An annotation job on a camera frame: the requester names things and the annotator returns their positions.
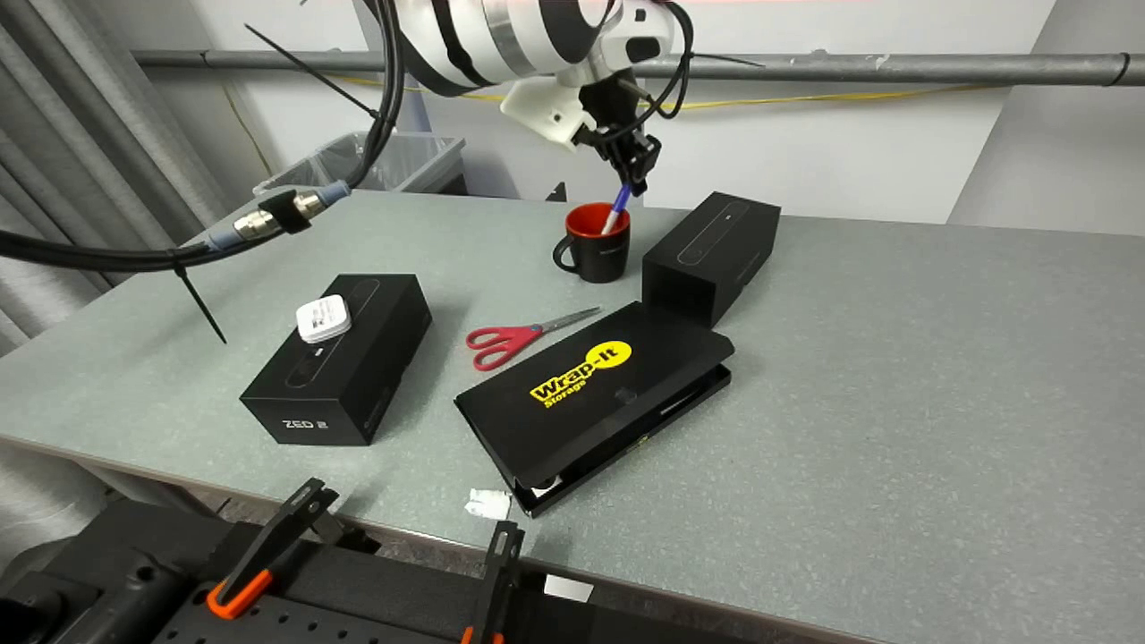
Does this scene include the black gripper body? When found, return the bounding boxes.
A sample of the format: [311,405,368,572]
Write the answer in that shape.
[568,68,664,165]

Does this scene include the blue pen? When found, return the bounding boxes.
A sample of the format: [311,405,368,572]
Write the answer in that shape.
[596,178,636,239]

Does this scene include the black mug red inside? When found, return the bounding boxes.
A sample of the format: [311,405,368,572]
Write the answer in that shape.
[549,201,633,285]

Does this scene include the long plain black box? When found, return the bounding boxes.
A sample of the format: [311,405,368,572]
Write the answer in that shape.
[639,188,785,333]

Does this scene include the grey plastic bin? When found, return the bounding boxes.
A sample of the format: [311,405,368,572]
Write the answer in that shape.
[249,124,469,201]

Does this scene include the black case yellow logo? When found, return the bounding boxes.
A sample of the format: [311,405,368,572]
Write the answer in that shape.
[452,296,738,518]

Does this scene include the black zip tie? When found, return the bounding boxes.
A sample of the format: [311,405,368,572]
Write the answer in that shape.
[169,258,232,350]
[239,16,386,89]

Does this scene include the small white device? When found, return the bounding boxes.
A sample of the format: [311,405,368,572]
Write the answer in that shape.
[294,293,355,350]

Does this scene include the small white tape piece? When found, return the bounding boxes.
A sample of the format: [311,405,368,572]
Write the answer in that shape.
[462,484,516,525]

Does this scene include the white label sticker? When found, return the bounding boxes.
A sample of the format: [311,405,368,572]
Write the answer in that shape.
[541,570,596,604]

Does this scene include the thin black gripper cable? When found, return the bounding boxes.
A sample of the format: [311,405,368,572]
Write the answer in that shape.
[639,0,697,122]

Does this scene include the red handled scissors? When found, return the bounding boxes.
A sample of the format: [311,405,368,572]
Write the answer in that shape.
[462,304,604,374]

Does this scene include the grey metal pipe rail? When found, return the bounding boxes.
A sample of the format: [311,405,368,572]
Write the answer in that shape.
[127,47,1145,89]

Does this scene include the black stereo camera box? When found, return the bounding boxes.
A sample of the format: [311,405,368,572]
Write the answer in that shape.
[237,273,437,450]

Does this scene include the silver cable connector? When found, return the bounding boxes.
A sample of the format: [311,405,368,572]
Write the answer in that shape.
[175,174,356,258]

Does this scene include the black clamp orange handle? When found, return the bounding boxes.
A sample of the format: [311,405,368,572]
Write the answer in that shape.
[457,518,528,644]
[202,474,343,626]

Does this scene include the grey slanted frame bar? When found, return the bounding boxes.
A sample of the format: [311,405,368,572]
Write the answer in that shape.
[0,0,227,360]

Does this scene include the thick black cable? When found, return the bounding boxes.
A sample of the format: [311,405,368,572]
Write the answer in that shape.
[0,0,413,275]

